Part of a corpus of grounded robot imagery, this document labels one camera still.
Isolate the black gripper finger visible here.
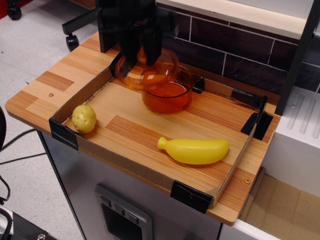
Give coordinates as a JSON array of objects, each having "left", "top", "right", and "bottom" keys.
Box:
[
  {"left": 142, "top": 27, "right": 163, "bottom": 66},
  {"left": 116, "top": 27, "right": 143, "bottom": 65}
]

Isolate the cardboard fence with black tape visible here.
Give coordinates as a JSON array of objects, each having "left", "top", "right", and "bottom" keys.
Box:
[{"left": 49, "top": 66, "right": 273, "bottom": 222}]

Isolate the black floor cable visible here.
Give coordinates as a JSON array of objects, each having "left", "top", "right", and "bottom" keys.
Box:
[{"left": 0, "top": 128, "right": 47, "bottom": 206}]

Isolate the white toy sink unit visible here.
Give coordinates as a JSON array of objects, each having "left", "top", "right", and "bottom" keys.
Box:
[{"left": 219, "top": 87, "right": 320, "bottom": 240}]

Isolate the pale yellow toy potato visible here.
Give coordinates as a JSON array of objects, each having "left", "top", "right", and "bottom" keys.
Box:
[{"left": 72, "top": 104, "right": 97, "bottom": 134}]

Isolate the grey toy kitchen cabinet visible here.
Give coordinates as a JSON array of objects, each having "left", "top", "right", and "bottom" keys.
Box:
[{"left": 39, "top": 133, "right": 222, "bottom": 240}]

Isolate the silver oven control panel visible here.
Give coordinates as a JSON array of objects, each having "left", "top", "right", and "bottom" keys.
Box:
[{"left": 95, "top": 184, "right": 154, "bottom": 240}]

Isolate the black chair base with casters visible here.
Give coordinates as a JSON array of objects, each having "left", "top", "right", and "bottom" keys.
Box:
[{"left": 6, "top": 0, "right": 96, "bottom": 52}]

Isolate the orange transparent pot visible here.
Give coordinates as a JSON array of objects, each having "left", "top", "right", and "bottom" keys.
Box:
[{"left": 141, "top": 65, "right": 202, "bottom": 114}]

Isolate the black upright post right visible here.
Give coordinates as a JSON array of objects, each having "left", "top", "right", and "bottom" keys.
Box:
[{"left": 274, "top": 0, "right": 320, "bottom": 116}]

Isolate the orange transparent pot lid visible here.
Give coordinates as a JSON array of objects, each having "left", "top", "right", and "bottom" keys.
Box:
[{"left": 114, "top": 47, "right": 179, "bottom": 90}]

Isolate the yellow toy banana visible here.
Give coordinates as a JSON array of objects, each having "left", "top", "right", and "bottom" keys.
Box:
[{"left": 157, "top": 137, "right": 230, "bottom": 165}]

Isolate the light wooden shelf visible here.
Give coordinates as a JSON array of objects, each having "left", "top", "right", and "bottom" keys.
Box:
[{"left": 157, "top": 0, "right": 307, "bottom": 40}]

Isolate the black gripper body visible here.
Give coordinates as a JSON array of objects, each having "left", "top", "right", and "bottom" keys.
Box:
[{"left": 98, "top": 0, "right": 179, "bottom": 37}]

